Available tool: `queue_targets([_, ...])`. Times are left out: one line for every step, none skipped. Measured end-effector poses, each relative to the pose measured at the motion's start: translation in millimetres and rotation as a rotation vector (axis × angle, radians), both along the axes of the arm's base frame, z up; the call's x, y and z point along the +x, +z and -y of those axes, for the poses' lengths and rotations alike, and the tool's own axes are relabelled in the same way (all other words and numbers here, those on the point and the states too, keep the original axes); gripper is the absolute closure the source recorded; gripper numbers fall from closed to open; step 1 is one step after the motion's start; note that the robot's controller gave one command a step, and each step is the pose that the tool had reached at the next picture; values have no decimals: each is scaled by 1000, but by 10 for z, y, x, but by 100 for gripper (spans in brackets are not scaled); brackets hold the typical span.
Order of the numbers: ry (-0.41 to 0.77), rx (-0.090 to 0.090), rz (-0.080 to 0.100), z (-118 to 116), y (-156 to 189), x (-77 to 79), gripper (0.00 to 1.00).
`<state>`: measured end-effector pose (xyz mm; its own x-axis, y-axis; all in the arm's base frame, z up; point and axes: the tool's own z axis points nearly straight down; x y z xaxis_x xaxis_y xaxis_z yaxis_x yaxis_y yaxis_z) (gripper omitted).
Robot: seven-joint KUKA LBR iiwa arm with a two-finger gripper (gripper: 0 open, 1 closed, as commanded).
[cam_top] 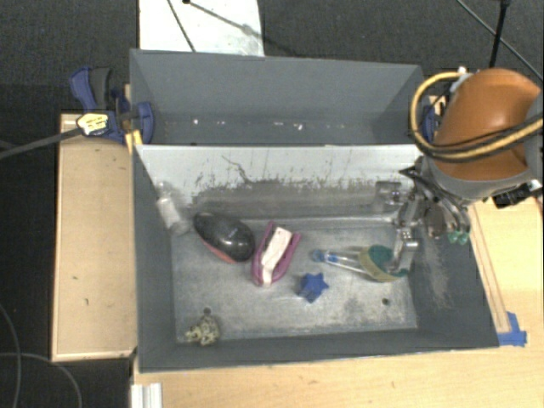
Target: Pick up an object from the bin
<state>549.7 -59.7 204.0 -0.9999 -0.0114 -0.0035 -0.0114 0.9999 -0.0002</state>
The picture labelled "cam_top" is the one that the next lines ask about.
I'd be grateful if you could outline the pale wood board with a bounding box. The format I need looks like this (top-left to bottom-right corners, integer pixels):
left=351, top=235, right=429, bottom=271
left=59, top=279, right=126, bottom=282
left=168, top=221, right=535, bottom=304
left=50, top=112, right=139, bottom=363

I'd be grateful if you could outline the clear tube with blue ends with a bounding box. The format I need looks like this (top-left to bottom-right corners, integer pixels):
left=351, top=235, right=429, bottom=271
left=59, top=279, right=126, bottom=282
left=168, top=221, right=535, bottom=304
left=311, top=247, right=369, bottom=275

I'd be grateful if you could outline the grey metal bin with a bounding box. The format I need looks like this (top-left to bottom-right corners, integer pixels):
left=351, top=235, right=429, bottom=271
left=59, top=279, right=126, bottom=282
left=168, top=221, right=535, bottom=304
left=128, top=48, right=501, bottom=374

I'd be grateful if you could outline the black cylinder on white bracket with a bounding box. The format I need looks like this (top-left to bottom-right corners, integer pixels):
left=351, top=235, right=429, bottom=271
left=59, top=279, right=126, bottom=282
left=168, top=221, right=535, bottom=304
left=491, top=179, right=544, bottom=208

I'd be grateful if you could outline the blue star-shaped block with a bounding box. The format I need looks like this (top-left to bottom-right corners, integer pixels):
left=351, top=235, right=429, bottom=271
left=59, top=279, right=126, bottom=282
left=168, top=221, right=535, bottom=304
left=295, top=271, right=331, bottom=303

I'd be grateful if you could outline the yellow and black spotted toy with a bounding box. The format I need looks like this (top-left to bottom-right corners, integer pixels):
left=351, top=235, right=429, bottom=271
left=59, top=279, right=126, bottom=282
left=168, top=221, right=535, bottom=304
left=184, top=314, right=222, bottom=347

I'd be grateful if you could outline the black and red computer mouse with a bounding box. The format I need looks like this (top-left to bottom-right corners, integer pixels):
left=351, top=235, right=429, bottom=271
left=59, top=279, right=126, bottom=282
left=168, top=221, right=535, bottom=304
left=193, top=212, right=257, bottom=265

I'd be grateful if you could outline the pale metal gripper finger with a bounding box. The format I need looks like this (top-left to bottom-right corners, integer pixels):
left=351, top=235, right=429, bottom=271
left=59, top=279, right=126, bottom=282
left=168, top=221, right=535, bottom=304
left=401, top=237, right=422, bottom=275
left=390, top=227, right=412, bottom=271

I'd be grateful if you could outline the clear glass bottle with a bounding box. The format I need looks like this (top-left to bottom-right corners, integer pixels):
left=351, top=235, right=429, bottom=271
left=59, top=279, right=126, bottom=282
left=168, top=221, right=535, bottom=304
left=154, top=180, right=191, bottom=236

